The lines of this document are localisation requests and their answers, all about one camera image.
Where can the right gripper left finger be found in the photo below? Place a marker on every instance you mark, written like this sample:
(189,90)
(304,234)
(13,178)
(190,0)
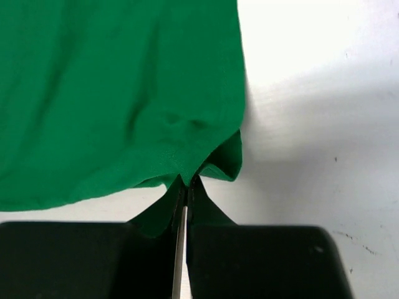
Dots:
(139,258)

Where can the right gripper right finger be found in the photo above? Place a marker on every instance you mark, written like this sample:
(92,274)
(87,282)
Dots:
(228,260)

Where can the green t-shirt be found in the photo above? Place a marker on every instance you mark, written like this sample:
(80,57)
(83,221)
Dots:
(102,96)

